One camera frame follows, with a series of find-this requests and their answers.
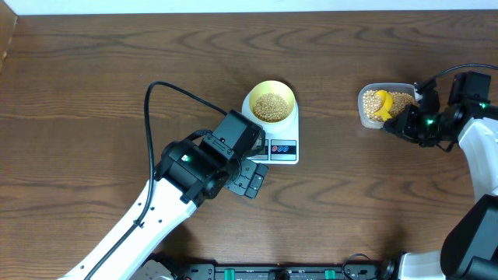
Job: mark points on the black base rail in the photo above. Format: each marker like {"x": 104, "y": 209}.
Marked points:
{"x": 160, "y": 266}

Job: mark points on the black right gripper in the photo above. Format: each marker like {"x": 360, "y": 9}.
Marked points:
{"x": 405, "y": 127}

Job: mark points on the soybeans in yellow bowl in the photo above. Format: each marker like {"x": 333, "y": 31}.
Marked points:
{"x": 271, "y": 108}

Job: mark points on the soybeans pile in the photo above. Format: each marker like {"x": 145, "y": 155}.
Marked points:
{"x": 372, "y": 103}

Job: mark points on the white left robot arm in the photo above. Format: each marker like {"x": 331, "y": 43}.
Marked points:
{"x": 187, "y": 175}

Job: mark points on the brown cardboard sheet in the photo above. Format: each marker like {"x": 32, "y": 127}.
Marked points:
{"x": 8, "y": 21}

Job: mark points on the white digital kitchen scale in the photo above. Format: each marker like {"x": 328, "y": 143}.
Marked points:
{"x": 281, "y": 138}

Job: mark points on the yellow plastic measuring scoop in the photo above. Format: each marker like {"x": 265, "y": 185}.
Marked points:
{"x": 387, "y": 102}

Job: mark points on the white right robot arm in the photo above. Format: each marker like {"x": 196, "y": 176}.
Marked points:
{"x": 469, "y": 121}

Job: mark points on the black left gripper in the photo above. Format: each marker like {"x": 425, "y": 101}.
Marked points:
{"x": 251, "y": 177}

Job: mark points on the yellow plastic bowl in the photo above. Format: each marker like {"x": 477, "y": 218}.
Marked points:
{"x": 273, "y": 86}

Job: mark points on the clear plastic container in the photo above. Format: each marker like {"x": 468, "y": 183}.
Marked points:
{"x": 394, "y": 87}

